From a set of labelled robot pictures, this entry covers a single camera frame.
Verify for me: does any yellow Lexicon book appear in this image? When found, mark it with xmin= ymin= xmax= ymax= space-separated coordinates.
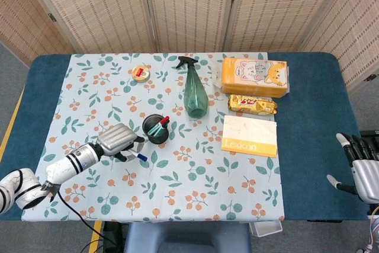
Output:
xmin=221 ymin=114 xmax=278 ymax=158

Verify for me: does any green plastic spray bottle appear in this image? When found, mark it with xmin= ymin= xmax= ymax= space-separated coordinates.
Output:
xmin=176 ymin=56 xmax=210 ymax=119

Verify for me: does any blue capped white marker pen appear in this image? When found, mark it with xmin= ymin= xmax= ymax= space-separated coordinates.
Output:
xmin=127 ymin=150 xmax=148 ymax=162

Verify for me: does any black cable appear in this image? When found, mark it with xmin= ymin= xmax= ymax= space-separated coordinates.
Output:
xmin=56 ymin=190 xmax=107 ymax=253

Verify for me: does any yellow cat tissue pack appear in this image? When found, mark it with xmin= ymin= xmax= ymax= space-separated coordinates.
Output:
xmin=213 ymin=57 xmax=290 ymax=99

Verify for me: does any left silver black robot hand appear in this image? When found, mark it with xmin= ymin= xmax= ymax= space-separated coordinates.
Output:
xmin=97 ymin=122 xmax=146 ymax=162

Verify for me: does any white plastic box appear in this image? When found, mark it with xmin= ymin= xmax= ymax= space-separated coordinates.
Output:
xmin=248 ymin=220 xmax=284 ymax=238

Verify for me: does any black mesh pen holder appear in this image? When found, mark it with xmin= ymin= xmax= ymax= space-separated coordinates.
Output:
xmin=142 ymin=113 xmax=171 ymax=145

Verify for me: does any round gold tin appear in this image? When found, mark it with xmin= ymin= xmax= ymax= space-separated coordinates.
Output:
xmin=128 ymin=65 xmax=150 ymax=82

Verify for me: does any blue chair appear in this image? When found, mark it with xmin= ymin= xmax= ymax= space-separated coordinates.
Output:
xmin=123 ymin=222 xmax=252 ymax=253

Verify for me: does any gold snack package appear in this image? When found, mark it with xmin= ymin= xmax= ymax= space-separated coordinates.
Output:
xmin=227 ymin=94 xmax=278 ymax=116

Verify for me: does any floral tablecloth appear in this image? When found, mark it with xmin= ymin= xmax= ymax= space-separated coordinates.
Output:
xmin=22 ymin=52 xmax=285 ymax=223

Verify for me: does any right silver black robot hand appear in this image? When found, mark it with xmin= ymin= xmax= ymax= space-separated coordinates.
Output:
xmin=326 ymin=133 xmax=379 ymax=204

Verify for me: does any blue table cover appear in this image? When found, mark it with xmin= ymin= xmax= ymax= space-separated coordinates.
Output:
xmin=0 ymin=52 xmax=371 ymax=222

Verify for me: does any bamboo folding screen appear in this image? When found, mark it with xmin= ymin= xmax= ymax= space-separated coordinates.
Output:
xmin=0 ymin=0 xmax=379 ymax=92

